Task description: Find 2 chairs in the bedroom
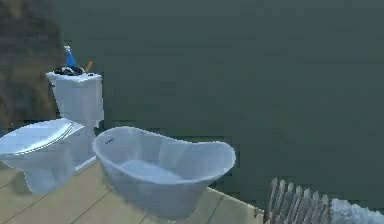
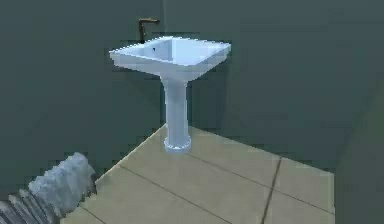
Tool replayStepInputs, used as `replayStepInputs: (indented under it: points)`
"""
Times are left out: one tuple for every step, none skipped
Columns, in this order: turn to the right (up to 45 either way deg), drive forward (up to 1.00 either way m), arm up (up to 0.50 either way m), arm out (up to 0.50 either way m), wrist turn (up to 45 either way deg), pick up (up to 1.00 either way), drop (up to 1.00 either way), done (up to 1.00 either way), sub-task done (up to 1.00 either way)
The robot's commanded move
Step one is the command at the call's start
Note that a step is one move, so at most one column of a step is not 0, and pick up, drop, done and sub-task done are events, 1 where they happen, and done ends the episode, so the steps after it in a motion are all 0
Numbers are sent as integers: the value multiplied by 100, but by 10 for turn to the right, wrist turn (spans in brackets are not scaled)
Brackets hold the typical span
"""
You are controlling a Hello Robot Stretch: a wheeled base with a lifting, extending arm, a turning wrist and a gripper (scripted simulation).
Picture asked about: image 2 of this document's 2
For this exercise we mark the white pedestal sink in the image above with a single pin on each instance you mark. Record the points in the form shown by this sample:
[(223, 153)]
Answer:
[(175, 63)]

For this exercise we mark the dark brown faucet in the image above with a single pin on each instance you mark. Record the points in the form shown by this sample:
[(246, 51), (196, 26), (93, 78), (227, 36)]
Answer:
[(144, 28)]

